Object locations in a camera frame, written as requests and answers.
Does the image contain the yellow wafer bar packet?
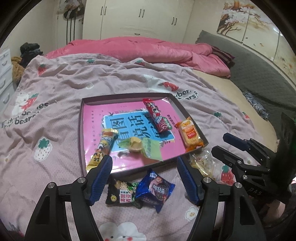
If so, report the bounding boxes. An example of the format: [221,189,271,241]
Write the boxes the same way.
[86,128,119,172]

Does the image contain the dark clothes pile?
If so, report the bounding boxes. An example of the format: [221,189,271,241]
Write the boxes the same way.
[20,42,43,68]

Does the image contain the red candy tube packet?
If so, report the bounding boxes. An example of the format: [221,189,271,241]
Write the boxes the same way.
[142,98,172,133]

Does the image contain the dark shallow box tray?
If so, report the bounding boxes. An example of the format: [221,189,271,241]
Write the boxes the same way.
[78,92,209,178]

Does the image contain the purple strawberry blanket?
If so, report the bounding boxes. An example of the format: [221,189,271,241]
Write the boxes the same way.
[0,53,278,241]

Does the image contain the pink Chinese workbook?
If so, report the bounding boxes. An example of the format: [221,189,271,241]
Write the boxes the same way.
[82,98,187,171]

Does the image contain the patterned dark cloth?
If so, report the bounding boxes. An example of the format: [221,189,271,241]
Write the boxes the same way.
[242,91,269,121]

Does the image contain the white drawer cabinet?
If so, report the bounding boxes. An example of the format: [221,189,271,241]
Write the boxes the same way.
[0,49,15,113]

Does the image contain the orange rice cracker packet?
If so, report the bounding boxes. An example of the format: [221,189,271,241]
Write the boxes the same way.
[175,117,204,152]

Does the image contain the grey bed headboard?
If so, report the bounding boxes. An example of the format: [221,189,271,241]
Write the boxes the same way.
[195,29,296,130]

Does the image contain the striped dark pillow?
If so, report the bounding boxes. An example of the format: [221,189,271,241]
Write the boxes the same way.
[211,46,235,67]

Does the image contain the white wardrobe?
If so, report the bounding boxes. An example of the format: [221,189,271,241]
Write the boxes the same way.
[82,0,194,43]

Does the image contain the clear meat floss cake packet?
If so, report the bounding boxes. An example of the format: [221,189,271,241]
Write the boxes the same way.
[190,149,218,181]

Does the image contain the pink quilt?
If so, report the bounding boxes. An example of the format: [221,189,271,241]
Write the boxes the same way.
[46,37,231,77]

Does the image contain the green pouch with yellow cake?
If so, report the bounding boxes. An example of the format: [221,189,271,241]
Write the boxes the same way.
[118,137,163,162]

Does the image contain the black green pea packet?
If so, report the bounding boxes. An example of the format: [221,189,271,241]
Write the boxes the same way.
[105,179,143,209]

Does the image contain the hanging bags on rack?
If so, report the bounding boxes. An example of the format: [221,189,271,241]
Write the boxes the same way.
[57,0,86,20]

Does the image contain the blue oreo packet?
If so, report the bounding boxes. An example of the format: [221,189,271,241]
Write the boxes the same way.
[135,169,175,213]

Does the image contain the tree wall painting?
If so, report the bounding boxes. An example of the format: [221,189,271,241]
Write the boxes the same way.
[217,1,295,82]

